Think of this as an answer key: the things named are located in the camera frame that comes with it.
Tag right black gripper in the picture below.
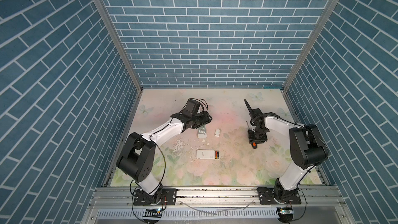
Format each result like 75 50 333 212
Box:
247 127 267 143

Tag orange handled screwdriver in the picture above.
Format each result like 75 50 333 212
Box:
246 122 257 149

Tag white remote control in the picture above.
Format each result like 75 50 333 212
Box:
196 149 219 160
198 125 207 140

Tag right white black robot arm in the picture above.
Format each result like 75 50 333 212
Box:
248 108 329 198

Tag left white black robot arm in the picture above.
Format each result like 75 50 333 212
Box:
117 111 212 196

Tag right controller board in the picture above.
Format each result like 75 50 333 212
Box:
277 207 294 224

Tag controller board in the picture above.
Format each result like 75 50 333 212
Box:
277 207 294 224
143 208 163 223

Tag left controller board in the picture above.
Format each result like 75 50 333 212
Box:
143 208 163 223

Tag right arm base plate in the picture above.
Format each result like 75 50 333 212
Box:
257 185 302 205

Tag grey loose cable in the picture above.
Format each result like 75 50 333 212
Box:
179 200 256 214

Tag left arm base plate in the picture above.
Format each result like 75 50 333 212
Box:
133 188 177 206

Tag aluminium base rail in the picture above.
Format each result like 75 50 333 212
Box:
83 185 354 224

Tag left aluminium corner post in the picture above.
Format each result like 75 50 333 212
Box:
92 0 143 93

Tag aluminium corner post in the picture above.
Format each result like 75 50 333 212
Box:
282 0 339 94
92 0 143 93

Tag right aluminium corner post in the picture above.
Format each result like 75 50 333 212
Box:
282 0 339 94

